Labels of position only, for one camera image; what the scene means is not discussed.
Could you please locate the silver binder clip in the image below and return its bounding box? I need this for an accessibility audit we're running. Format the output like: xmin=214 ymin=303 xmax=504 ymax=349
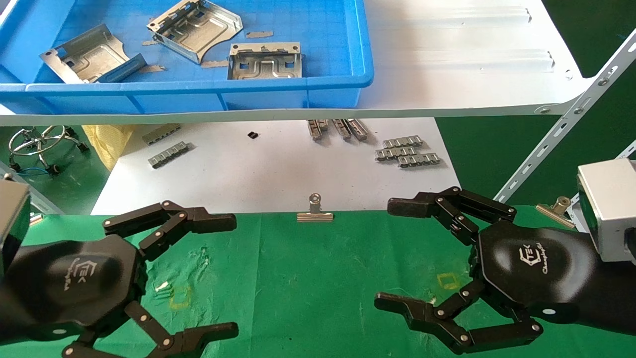
xmin=297 ymin=193 xmax=334 ymax=222

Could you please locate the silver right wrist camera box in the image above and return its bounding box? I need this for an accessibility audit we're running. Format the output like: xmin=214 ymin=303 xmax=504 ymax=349
xmin=576 ymin=158 xmax=636 ymax=263

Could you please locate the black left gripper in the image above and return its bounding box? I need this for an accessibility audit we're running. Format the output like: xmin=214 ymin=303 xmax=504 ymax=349
xmin=22 ymin=200 xmax=239 ymax=358

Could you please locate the stamped metal bracket part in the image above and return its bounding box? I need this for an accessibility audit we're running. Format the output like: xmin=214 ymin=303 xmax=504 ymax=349
xmin=40 ymin=23 xmax=147 ymax=84
xmin=147 ymin=0 xmax=244 ymax=65
xmin=227 ymin=42 xmax=304 ymax=80

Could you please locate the white metal shelf board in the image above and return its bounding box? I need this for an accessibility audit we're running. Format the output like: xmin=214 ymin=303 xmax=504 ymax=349
xmin=0 ymin=0 xmax=594 ymax=127

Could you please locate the yellow cloth bag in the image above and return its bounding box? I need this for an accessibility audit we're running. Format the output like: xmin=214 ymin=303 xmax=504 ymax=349
xmin=82 ymin=124 xmax=135 ymax=171

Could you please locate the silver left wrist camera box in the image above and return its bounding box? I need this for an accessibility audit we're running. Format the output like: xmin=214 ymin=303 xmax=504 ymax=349
xmin=0 ymin=179 xmax=31 ymax=276

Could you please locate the white flat board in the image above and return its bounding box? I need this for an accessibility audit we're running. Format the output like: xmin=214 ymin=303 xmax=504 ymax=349
xmin=91 ymin=118 xmax=468 ymax=215

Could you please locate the chrome chair base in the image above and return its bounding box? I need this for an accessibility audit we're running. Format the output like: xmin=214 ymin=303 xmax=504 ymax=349
xmin=7 ymin=125 xmax=90 ymax=175

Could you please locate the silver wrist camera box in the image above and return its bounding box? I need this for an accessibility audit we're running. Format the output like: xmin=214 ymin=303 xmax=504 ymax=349
xmin=0 ymin=179 xmax=31 ymax=276
xmin=576 ymin=158 xmax=636 ymax=263

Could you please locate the green table cloth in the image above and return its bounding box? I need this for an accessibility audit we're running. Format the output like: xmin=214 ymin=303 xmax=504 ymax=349
xmin=0 ymin=206 xmax=636 ymax=358

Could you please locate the blue plastic tray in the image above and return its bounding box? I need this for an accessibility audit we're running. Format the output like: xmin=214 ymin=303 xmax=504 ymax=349
xmin=0 ymin=0 xmax=374 ymax=115

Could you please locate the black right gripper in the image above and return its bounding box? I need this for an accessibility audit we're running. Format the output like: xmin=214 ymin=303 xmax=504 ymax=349
xmin=374 ymin=186 xmax=597 ymax=355

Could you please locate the brass binder clip right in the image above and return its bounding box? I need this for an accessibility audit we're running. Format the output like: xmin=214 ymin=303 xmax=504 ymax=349
xmin=536 ymin=196 xmax=577 ymax=229

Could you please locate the white perforated shelf brace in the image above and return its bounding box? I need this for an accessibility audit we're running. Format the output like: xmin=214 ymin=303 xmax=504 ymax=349
xmin=492 ymin=30 xmax=636 ymax=204

